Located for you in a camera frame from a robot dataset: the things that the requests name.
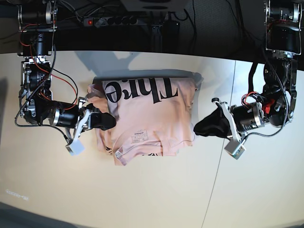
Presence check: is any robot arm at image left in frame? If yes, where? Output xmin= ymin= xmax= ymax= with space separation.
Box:
xmin=15 ymin=0 xmax=116 ymax=132

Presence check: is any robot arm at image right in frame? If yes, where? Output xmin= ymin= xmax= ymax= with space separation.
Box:
xmin=194 ymin=0 xmax=304 ymax=139

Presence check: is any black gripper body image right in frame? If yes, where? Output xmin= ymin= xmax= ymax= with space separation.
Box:
xmin=230 ymin=103 xmax=265 ymax=132

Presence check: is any black power strip red switch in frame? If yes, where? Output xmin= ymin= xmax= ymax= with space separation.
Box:
xmin=83 ymin=16 xmax=139 ymax=28

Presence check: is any black power adapter box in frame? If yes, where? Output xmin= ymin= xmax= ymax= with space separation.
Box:
xmin=162 ymin=20 xmax=180 ymax=53

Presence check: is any metal table leg column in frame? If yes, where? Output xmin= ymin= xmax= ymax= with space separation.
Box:
xmin=151 ymin=25 xmax=162 ymax=53

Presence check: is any pink T-shirt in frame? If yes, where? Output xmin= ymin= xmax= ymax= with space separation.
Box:
xmin=87 ymin=72 xmax=202 ymax=165

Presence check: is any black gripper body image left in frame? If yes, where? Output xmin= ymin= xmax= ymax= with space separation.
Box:
xmin=51 ymin=105 xmax=80 ymax=128

